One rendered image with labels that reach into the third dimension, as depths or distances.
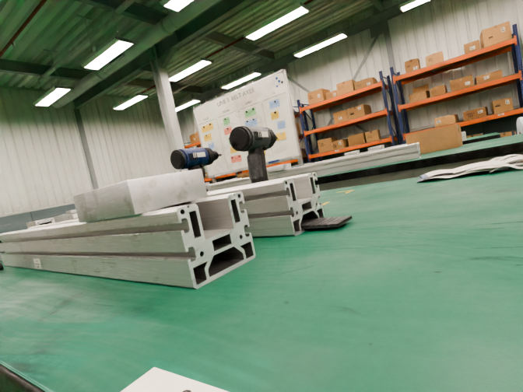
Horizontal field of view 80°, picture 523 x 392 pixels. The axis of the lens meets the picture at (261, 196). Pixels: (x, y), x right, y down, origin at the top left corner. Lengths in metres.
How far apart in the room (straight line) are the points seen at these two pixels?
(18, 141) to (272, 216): 12.51
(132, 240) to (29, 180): 12.30
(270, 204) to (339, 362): 0.33
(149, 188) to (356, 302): 0.26
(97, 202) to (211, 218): 0.15
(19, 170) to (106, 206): 12.28
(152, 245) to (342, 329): 0.24
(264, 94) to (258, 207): 3.40
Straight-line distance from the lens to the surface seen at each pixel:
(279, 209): 0.47
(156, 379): 0.21
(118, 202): 0.41
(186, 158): 0.95
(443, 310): 0.23
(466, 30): 11.15
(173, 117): 9.34
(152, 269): 0.39
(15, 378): 0.31
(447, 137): 2.40
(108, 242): 0.47
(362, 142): 10.38
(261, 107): 3.87
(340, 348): 0.20
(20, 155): 12.78
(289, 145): 3.67
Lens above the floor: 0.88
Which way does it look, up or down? 4 degrees down
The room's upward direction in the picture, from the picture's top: 12 degrees counter-clockwise
